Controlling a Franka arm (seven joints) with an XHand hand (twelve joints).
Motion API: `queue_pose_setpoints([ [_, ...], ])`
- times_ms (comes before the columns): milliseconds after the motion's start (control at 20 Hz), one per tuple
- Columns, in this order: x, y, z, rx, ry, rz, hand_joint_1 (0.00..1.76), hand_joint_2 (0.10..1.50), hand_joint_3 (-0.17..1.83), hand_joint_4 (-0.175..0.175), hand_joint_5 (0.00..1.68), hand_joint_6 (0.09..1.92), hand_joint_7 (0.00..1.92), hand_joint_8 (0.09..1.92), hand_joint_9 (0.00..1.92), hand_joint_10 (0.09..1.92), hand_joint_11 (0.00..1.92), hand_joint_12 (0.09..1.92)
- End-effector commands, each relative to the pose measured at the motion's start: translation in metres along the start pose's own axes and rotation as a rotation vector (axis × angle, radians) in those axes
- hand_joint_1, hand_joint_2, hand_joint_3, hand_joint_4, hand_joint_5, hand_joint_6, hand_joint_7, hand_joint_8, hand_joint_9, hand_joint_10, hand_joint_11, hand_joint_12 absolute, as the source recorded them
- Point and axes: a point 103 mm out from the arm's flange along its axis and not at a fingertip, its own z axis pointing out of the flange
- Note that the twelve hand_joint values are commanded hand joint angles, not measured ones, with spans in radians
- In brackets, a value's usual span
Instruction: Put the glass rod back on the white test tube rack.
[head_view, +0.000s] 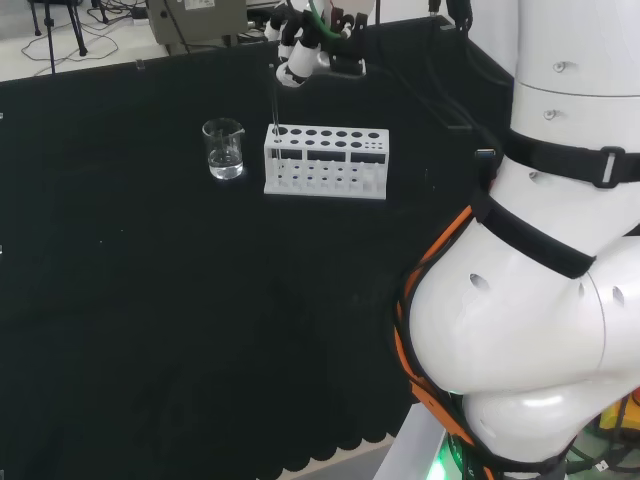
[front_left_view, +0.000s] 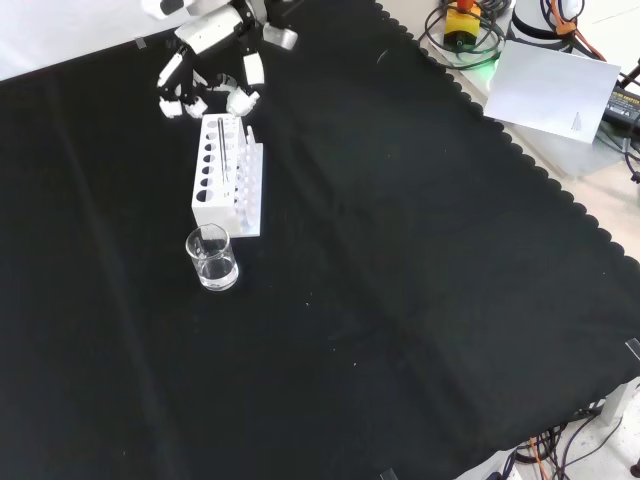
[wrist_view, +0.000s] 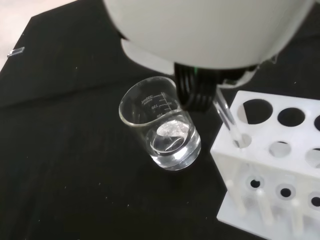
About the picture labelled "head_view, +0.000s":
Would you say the clear glass rod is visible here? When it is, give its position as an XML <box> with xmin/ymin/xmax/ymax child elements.
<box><xmin>269</xmin><ymin>63</ymin><xmax>284</xmax><ymax>191</ymax></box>

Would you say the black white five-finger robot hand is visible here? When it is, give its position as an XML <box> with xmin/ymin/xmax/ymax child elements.
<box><xmin>262</xmin><ymin>0</ymin><xmax>377</xmax><ymax>90</ymax></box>

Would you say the orange cable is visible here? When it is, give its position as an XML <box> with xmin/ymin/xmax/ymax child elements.
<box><xmin>392</xmin><ymin>203</ymin><xmax>501</xmax><ymax>480</ymax></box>

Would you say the yellow stop button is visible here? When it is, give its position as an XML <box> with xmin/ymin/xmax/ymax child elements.
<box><xmin>597</xmin><ymin>385</ymin><xmax>640</xmax><ymax>445</ymax></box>

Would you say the black cable with plug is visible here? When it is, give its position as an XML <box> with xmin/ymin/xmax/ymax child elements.
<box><xmin>368</xmin><ymin>63</ymin><xmax>503</xmax><ymax>192</ymax></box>

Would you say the white test tube rack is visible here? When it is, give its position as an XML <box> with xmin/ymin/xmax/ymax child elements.
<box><xmin>262</xmin><ymin>123</ymin><xmax>391</xmax><ymax>202</ymax></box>

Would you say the green cable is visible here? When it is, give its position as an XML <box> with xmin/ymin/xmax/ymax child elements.
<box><xmin>306</xmin><ymin>0</ymin><xmax>352</xmax><ymax>40</ymax></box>

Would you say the grey equipment box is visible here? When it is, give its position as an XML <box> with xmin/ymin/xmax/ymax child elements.
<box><xmin>144</xmin><ymin>0</ymin><xmax>250</xmax><ymax>56</ymax></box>

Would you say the thin black tripod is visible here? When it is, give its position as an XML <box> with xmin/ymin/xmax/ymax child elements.
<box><xmin>26</xmin><ymin>0</ymin><xmax>90</xmax><ymax>75</ymax></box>

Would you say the clear glass beaker with water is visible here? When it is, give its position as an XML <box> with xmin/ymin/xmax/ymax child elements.
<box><xmin>201</xmin><ymin>117</ymin><xmax>247</xmax><ymax>182</ymax></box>

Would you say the black bench cloth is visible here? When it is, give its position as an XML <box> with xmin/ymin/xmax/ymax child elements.
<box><xmin>0</xmin><ymin>14</ymin><xmax>517</xmax><ymax>480</ymax></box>

